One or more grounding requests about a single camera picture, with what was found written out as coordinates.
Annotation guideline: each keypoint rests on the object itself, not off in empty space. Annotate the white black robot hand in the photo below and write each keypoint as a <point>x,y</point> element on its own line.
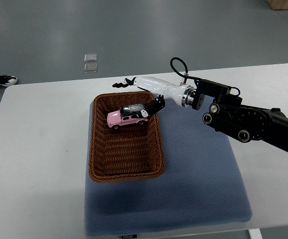
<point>163,89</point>

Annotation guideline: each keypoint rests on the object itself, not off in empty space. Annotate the pink toy car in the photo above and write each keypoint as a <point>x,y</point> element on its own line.
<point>126,115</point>

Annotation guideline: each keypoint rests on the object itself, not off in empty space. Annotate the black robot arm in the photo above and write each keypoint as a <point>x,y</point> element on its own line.
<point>244,123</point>

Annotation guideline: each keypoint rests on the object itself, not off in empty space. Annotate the brown wicker basket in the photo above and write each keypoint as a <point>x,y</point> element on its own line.
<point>132,152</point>

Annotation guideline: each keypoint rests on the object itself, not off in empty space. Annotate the blue grey cushion mat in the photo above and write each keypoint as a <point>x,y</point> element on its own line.
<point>201,184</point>

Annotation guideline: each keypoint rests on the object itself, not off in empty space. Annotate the lower metal floor plate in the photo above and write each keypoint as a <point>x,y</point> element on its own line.
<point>90,67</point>

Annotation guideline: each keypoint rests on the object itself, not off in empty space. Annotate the metal floor plate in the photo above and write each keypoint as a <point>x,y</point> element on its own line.
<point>90,67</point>
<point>90,57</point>

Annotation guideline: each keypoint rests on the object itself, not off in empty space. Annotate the upper metal floor plate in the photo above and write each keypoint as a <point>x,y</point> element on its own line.
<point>90,57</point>

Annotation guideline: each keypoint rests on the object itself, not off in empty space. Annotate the wooden box corner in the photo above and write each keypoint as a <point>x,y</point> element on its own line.
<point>278,4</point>

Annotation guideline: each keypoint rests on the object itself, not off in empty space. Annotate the white table leg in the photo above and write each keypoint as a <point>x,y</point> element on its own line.
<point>255,234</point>

